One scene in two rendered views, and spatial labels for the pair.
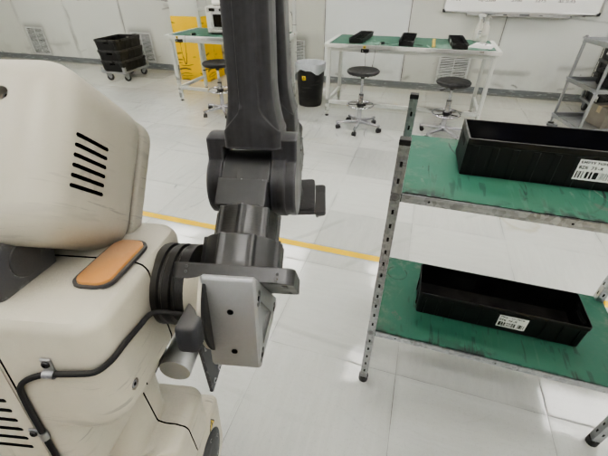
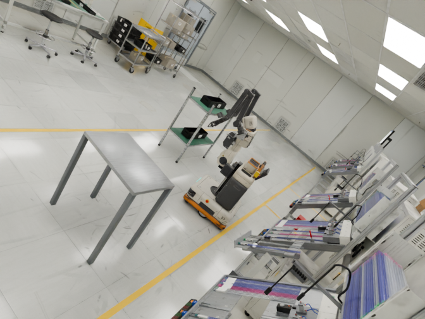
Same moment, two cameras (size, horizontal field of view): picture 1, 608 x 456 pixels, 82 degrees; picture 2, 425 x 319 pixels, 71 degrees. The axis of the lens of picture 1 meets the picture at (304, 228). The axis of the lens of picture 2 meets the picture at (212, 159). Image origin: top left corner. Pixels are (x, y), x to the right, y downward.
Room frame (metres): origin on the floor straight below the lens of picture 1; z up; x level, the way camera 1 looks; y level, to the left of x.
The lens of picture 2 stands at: (0.31, 3.91, 2.02)
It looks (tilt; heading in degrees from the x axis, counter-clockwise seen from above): 21 degrees down; 272
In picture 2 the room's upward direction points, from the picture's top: 36 degrees clockwise
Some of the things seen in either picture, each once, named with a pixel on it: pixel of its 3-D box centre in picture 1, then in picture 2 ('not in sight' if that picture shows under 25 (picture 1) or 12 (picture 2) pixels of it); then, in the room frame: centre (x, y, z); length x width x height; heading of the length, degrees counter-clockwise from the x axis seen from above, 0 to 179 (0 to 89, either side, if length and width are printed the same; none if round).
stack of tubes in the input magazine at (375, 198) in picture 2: not in sight; (374, 211); (-0.99, 1.35, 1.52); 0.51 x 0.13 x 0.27; 73
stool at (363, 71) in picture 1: (361, 100); (48, 34); (3.86, -0.62, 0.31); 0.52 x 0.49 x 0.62; 73
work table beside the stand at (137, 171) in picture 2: not in sight; (110, 194); (0.90, 1.84, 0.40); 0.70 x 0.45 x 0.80; 158
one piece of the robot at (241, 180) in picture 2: not in sight; (237, 181); (-0.02, 0.31, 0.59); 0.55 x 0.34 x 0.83; 85
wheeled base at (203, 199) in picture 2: not in sight; (214, 199); (0.07, 0.30, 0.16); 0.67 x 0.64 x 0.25; 175
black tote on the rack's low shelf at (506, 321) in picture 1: (494, 302); (195, 133); (0.93, -0.74, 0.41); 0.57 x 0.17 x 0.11; 73
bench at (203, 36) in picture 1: (235, 67); not in sight; (5.05, 0.91, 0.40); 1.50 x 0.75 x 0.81; 73
